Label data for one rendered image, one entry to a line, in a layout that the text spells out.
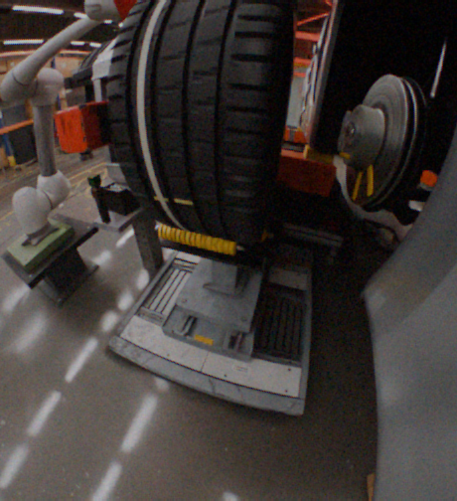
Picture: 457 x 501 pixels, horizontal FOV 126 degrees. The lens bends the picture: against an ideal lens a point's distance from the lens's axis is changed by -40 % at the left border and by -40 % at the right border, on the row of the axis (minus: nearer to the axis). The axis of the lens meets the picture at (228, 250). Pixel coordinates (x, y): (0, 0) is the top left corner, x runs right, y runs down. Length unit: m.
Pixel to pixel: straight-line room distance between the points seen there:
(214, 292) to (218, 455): 0.64
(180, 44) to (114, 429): 1.05
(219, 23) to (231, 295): 0.77
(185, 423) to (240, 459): 0.24
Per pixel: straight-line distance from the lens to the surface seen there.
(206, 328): 0.80
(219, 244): 0.54
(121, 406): 0.94
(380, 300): 0.15
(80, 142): 0.33
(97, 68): 0.43
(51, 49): 0.96
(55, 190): 1.29
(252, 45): 0.24
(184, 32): 0.28
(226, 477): 0.88
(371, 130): 0.47
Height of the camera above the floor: 0.86
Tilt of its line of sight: 40 degrees down
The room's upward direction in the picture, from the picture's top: 4 degrees clockwise
